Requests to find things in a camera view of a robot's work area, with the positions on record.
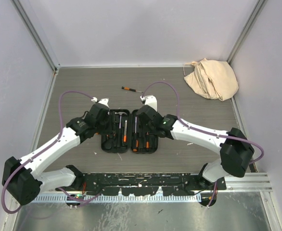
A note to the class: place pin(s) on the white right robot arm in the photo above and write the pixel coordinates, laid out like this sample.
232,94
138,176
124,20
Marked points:
235,153

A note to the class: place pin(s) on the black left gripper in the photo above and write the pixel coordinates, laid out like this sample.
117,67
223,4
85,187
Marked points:
106,131

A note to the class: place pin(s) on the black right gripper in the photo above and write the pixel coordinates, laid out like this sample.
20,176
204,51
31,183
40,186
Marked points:
145,125

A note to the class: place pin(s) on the black handled screwdriver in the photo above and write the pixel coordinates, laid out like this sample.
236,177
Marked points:
135,142

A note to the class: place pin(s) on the black plastic tool case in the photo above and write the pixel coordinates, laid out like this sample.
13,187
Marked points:
108,141

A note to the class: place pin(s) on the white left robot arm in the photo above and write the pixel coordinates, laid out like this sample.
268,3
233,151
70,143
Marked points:
25,178

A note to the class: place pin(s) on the slotted grey cable duct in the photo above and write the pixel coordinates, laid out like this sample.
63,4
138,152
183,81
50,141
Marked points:
61,198

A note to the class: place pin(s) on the beige cloth bag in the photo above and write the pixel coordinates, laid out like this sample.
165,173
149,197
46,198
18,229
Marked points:
212,79

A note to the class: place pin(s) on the black handled claw hammer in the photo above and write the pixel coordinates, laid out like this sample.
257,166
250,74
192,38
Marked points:
120,118

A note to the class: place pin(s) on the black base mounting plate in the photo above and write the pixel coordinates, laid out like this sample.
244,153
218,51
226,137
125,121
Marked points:
111,184

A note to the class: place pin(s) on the small precision screwdriver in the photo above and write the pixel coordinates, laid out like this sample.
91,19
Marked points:
130,89
147,141

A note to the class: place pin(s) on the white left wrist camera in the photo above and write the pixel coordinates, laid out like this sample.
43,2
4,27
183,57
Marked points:
103,101

